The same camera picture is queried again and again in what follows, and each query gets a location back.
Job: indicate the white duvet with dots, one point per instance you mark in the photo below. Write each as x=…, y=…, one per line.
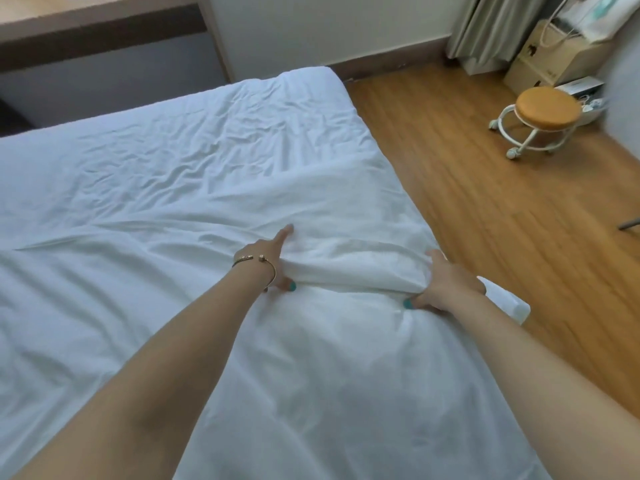
x=300, y=374

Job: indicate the person's left thumb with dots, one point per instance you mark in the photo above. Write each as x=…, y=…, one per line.
x=288, y=284

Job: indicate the dark metal furniture leg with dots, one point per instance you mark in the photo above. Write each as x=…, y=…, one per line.
x=630, y=223

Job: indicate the person's right thumb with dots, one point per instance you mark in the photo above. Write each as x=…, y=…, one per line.
x=417, y=301

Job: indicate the person's right forearm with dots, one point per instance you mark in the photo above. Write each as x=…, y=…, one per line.
x=560, y=389

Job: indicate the beige cardboard box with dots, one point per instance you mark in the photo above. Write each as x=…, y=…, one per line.
x=555, y=59

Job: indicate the white flat box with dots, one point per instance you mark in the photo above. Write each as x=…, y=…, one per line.
x=582, y=87

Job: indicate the person's left hand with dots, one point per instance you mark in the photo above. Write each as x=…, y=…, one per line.
x=265, y=254

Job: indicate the person's left forearm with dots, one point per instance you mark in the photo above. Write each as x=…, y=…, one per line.
x=150, y=389

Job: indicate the person's right hand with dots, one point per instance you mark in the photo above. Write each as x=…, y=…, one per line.
x=450, y=289

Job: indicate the beige curtain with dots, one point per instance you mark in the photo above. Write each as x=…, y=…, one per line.
x=492, y=24

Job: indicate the round orange wheeled stool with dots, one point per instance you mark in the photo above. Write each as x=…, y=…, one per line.
x=545, y=107

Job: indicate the wooden desk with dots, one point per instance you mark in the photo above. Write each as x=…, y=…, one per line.
x=90, y=39

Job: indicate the bed with white sheet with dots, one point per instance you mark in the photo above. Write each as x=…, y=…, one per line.
x=190, y=144

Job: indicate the gold wrist bangle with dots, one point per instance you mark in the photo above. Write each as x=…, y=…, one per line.
x=270, y=274

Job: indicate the white paper bag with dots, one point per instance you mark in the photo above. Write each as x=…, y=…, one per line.
x=600, y=17

